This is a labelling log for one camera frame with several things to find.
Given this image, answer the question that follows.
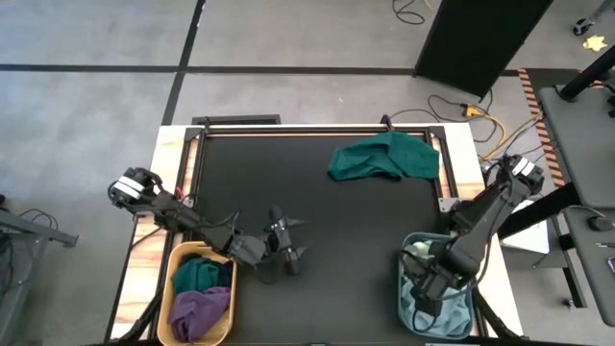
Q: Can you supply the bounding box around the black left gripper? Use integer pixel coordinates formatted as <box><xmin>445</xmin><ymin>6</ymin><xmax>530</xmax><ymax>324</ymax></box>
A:
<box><xmin>228</xmin><ymin>205</ymin><xmax>309</xmax><ymax>278</ymax></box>

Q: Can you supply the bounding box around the large light blue microfiber towel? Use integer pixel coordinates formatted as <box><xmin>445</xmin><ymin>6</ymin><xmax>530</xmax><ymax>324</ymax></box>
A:
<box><xmin>412</xmin><ymin>283</ymin><xmax>473</xmax><ymax>338</ymax></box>

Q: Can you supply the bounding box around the small dark green microfiber towel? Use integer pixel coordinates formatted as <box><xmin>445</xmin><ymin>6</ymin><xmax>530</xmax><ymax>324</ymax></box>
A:
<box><xmin>171</xmin><ymin>256</ymin><xmax>228</xmax><ymax>296</ymax></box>

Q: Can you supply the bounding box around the purple microfiber towel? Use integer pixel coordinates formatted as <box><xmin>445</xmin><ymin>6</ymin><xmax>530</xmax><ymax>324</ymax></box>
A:
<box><xmin>167</xmin><ymin>285</ymin><xmax>233</xmax><ymax>344</ymax></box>

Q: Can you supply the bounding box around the large dark green microfiber towel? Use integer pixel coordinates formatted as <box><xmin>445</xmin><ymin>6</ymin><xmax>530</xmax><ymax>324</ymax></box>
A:
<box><xmin>327</xmin><ymin>131</ymin><xmax>441</xmax><ymax>183</ymax></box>

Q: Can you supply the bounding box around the blue plastic basket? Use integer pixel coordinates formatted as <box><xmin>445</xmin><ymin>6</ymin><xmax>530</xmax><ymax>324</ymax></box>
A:
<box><xmin>396</xmin><ymin>232</ymin><xmax>477</xmax><ymax>341</ymax></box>

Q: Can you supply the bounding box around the black table mat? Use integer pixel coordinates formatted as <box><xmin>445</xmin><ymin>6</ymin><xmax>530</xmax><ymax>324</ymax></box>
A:
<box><xmin>190</xmin><ymin>133</ymin><xmax>446</xmax><ymax>345</ymax></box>

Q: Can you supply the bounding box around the white paper sheet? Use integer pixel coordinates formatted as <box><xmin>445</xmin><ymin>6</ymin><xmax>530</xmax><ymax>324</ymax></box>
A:
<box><xmin>499</xmin><ymin>199</ymin><xmax>552</xmax><ymax>257</ymax></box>

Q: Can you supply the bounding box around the orange plastic basket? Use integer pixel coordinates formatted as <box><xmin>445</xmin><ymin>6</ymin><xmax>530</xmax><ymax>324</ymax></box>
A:
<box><xmin>156</xmin><ymin>240</ymin><xmax>238</xmax><ymax>346</ymax></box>

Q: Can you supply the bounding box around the black computer mouse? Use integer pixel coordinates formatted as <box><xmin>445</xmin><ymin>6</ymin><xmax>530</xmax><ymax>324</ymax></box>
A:
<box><xmin>586</xmin><ymin>214</ymin><xmax>615</xmax><ymax>234</ymax></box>

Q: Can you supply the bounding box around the orange black striped tape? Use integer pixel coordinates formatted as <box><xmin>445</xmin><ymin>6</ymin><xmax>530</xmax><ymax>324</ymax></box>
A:
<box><xmin>517</xmin><ymin>67</ymin><xmax>569</xmax><ymax>189</ymax></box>

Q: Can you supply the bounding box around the grey desk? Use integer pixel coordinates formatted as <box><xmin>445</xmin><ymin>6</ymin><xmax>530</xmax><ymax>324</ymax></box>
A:
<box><xmin>536</xmin><ymin>84</ymin><xmax>615</xmax><ymax>329</ymax></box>

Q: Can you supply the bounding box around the black cabinet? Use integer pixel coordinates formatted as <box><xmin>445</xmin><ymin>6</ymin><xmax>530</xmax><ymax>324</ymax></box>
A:
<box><xmin>413</xmin><ymin>0</ymin><xmax>556</xmax><ymax>100</ymax></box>

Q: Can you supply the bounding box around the grey metal stand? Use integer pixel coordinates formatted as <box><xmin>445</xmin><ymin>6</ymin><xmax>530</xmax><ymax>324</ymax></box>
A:
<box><xmin>0</xmin><ymin>194</ymin><xmax>81</xmax><ymax>346</ymax></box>

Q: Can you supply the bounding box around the black monitor pole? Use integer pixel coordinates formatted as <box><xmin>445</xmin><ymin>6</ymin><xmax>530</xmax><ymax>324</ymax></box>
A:
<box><xmin>558</xmin><ymin>44</ymin><xmax>615</xmax><ymax>103</ymax></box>

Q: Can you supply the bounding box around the yellow crumpled paper scrap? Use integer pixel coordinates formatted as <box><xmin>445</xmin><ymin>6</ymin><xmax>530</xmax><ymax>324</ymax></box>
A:
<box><xmin>581</xmin><ymin>34</ymin><xmax>609</xmax><ymax>53</ymax></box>

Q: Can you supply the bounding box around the black caster wheel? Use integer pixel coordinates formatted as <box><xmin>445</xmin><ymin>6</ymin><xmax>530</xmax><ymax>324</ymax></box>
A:
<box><xmin>572</xmin><ymin>16</ymin><xmax>598</xmax><ymax>37</ymax></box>

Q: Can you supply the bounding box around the black metal table frame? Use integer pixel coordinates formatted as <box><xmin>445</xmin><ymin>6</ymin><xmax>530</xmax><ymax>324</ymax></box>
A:
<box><xmin>106</xmin><ymin>122</ymin><xmax>526</xmax><ymax>346</ymax></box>

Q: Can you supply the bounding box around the black bar bracket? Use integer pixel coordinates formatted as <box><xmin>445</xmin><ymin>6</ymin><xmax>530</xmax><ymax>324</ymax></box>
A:
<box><xmin>191</xmin><ymin>113</ymin><xmax>282</xmax><ymax>127</ymax></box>

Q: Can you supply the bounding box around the yellow power cable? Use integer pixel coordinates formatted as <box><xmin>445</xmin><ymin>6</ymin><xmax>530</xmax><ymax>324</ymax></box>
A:
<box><xmin>461</xmin><ymin>103</ymin><xmax>545</xmax><ymax>162</ymax></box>

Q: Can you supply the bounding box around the black floor cable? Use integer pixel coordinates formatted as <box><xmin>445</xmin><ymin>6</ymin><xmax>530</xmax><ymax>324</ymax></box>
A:
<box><xmin>386</xmin><ymin>87</ymin><xmax>496</xmax><ymax>127</ymax></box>

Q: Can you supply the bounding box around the black looped cable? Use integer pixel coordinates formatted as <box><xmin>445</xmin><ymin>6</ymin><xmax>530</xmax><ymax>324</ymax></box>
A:
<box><xmin>391</xmin><ymin>0</ymin><xmax>428</xmax><ymax>26</ymax></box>

